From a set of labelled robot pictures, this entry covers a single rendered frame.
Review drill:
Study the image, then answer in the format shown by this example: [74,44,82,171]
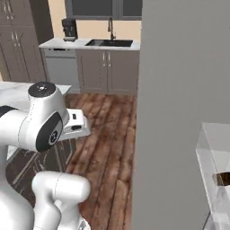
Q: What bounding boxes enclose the white dishwasher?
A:
[43,48,82,94]

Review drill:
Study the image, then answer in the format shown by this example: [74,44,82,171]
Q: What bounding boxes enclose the clear fridge drawer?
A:
[195,121,230,230]

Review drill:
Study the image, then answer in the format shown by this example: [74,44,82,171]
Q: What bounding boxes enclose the grey fridge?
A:
[131,0,230,230]

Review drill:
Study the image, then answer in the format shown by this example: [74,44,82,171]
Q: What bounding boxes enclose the black tap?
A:
[107,16,117,41]

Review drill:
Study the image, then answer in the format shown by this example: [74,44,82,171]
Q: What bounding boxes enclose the grey-brown tall cupboards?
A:
[0,0,55,84]

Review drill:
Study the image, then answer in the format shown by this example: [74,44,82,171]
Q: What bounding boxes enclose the black coffee machine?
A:
[61,17,79,42]

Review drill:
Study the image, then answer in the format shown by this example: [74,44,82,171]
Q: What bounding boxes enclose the grey-brown base cupboards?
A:
[75,49,140,96]

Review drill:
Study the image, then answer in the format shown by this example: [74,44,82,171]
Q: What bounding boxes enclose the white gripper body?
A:
[58,117,93,142]

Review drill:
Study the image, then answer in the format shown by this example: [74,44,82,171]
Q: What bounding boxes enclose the dark island cupboards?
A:
[4,137,77,208]

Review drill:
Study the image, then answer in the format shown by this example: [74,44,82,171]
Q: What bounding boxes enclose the black sink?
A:
[84,39,134,49]

